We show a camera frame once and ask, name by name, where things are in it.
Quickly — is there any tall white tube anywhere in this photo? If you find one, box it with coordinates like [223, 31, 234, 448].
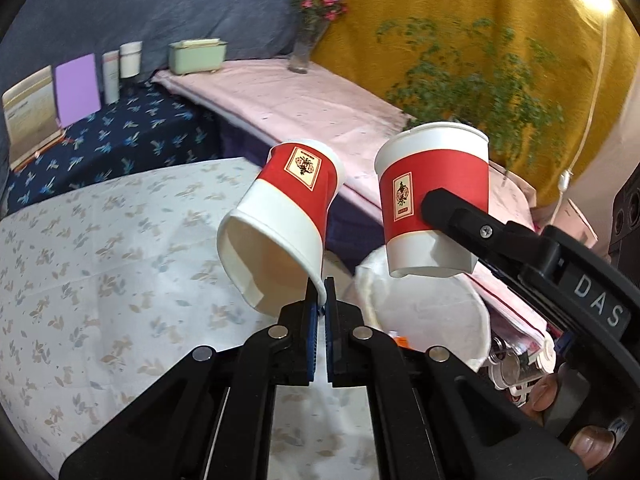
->
[102, 51, 121, 106]

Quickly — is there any pink cloth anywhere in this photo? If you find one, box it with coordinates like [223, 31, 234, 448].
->
[152, 57, 551, 356]

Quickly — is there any navy printed cloth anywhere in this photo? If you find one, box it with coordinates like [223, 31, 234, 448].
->
[0, 82, 221, 216]

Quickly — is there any green plant in white pot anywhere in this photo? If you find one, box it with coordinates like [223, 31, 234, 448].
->
[375, 17, 566, 173]

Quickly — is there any grey-blue blanket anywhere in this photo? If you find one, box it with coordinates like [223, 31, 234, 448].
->
[0, 0, 353, 106]

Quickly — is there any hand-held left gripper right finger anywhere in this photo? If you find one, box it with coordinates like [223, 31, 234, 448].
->
[323, 276, 587, 480]

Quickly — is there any open cardboard box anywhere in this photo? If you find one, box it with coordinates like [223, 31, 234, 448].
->
[2, 65, 66, 171]

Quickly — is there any person's right hand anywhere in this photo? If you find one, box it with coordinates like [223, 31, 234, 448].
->
[520, 374, 621, 476]

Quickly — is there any pale green box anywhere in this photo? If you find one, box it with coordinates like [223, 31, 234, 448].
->
[167, 37, 228, 76]

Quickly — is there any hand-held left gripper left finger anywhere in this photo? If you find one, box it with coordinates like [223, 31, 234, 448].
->
[59, 275, 322, 480]

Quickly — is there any red and white paper cup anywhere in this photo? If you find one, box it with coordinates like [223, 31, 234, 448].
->
[216, 139, 346, 318]
[374, 121, 491, 278]

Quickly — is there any purple card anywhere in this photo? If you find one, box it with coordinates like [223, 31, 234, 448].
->
[54, 53, 102, 128]

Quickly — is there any short white cup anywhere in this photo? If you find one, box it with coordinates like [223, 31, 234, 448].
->
[119, 41, 144, 79]

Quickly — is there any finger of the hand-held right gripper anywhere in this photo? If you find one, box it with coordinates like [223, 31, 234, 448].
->
[420, 187, 562, 283]

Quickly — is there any bin with white liner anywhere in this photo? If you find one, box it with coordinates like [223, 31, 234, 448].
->
[355, 246, 493, 372]

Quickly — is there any glass vase with pink flowers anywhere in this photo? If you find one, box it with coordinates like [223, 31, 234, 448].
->
[287, 0, 348, 75]

